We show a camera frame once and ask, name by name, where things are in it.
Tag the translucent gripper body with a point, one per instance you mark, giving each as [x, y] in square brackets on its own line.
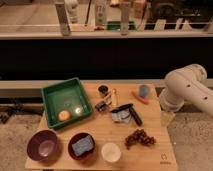
[166, 118]

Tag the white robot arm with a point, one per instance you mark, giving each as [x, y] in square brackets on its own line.
[185, 84]

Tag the orange carrot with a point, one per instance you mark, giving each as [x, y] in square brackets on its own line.
[142, 100]

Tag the bunch of dark grapes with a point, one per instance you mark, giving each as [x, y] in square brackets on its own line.
[139, 136]

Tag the blue cup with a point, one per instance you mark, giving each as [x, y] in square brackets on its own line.
[143, 90]

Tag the black marker pen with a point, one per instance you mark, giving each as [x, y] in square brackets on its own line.
[121, 108]

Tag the white cup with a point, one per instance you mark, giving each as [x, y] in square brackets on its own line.
[111, 152]

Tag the small black metal object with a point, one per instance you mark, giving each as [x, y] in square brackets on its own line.
[101, 106]

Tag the small dark can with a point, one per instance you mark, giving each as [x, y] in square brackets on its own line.
[103, 90]

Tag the blue sponge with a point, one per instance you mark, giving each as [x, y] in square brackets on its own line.
[83, 145]

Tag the green plastic tray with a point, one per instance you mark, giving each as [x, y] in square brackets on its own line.
[68, 95]

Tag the orange fruit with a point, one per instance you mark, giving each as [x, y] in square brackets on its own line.
[64, 115]

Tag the purple bowl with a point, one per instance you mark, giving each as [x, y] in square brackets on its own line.
[43, 146]

